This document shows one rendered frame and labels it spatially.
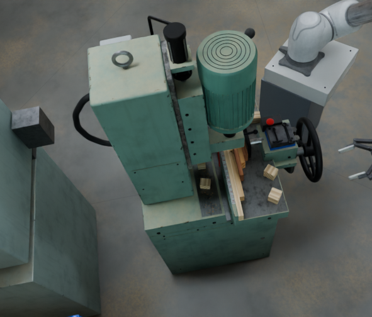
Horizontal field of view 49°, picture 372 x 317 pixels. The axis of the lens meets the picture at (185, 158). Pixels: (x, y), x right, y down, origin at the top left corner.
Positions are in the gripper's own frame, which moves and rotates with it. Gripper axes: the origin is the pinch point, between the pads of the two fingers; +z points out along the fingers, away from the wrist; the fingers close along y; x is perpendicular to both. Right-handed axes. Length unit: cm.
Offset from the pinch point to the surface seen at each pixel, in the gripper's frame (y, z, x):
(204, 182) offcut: 2, 56, -33
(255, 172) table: 4.9, 33.7, -31.9
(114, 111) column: 6, 53, -100
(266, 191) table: 13.8, 31.4, -31.1
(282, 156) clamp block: 0.5, 22.1, -28.4
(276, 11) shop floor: -178, 7, 74
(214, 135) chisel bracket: -5, 41, -53
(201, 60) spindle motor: -4, 27, -94
